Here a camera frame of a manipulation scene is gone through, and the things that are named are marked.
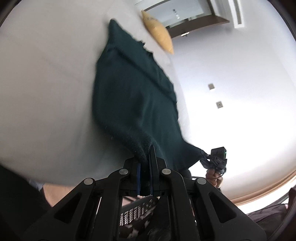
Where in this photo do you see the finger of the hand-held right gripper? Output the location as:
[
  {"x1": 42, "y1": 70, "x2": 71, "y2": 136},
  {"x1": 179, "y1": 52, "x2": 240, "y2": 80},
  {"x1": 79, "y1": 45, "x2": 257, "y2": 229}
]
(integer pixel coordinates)
[{"x1": 200, "y1": 150, "x2": 212, "y2": 166}]

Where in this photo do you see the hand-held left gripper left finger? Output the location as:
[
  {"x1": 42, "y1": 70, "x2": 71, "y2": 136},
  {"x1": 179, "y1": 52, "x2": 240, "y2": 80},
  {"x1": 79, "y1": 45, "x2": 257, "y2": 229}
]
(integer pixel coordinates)
[{"x1": 23, "y1": 158, "x2": 142, "y2": 241}]

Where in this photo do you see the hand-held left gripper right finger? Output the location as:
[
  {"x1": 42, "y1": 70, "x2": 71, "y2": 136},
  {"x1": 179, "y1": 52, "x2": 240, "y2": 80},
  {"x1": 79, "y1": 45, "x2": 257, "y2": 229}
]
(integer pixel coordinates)
[{"x1": 149, "y1": 146, "x2": 267, "y2": 241}]

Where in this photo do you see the dark green sweater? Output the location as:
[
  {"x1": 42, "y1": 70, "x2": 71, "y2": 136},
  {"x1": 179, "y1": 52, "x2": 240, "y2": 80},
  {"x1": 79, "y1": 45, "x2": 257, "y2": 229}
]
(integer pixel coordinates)
[{"x1": 92, "y1": 19, "x2": 204, "y2": 195}]

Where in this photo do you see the person's right hand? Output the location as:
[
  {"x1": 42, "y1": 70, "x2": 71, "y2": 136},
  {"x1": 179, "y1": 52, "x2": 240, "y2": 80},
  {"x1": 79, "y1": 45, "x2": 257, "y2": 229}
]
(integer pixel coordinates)
[{"x1": 205, "y1": 170, "x2": 223, "y2": 189}]

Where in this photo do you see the black perforated basket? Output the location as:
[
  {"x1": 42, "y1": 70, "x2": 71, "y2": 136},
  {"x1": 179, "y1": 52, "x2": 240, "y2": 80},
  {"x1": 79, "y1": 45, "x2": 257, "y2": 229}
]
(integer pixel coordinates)
[{"x1": 120, "y1": 195, "x2": 159, "y2": 229}]

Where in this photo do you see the dark cloth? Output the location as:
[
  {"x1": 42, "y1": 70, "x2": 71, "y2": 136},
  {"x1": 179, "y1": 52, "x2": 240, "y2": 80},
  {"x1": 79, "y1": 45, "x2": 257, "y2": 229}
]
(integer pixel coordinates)
[{"x1": 247, "y1": 186, "x2": 296, "y2": 233}]

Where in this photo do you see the person's leg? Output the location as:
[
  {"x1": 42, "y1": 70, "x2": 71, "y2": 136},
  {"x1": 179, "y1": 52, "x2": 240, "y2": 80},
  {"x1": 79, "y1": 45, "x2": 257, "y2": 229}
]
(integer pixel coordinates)
[{"x1": 43, "y1": 183, "x2": 78, "y2": 207}]

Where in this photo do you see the yellow pillow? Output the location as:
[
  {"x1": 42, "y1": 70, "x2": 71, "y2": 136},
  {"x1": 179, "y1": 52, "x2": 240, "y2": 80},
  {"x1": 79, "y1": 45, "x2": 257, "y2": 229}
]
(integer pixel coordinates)
[{"x1": 141, "y1": 10, "x2": 174, "y2": 55}]

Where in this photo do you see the dark brown door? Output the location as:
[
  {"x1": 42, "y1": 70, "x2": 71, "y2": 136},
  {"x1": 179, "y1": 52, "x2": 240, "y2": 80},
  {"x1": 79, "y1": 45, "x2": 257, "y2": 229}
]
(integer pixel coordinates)
[{"x1": 166, "y1": 15, "x2": 230, "y2": 38}]

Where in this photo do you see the bed with white sheet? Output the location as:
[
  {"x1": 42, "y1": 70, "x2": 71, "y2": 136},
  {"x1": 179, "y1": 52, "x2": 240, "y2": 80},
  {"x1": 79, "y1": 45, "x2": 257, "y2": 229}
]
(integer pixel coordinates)
[{"x1": 0, "y1": 0, "x2": 192, "y2": 187}]

